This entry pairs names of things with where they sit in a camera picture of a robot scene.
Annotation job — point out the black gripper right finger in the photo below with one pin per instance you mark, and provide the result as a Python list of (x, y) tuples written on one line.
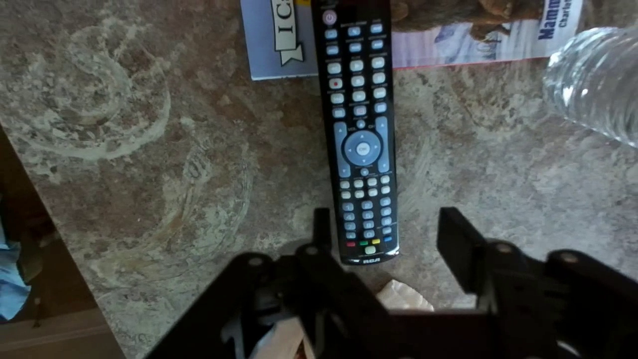
[(464, 249)]

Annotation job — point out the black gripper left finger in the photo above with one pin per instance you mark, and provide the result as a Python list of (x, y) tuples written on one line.
[(322, 229)]

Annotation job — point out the black remote control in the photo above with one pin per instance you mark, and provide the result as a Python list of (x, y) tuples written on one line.
[(356, 80)]

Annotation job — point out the stone top side table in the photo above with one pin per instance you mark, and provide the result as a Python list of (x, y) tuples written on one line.
[(159, 158)]

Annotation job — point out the mammoth picture book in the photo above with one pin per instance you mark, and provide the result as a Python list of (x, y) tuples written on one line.
[(282, 40)]

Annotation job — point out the clear plastic water bottle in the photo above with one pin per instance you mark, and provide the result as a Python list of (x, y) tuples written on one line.
[(593, 80)]

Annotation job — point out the blue chair seat cushion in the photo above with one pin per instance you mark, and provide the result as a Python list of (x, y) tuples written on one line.
[(13, 285)]

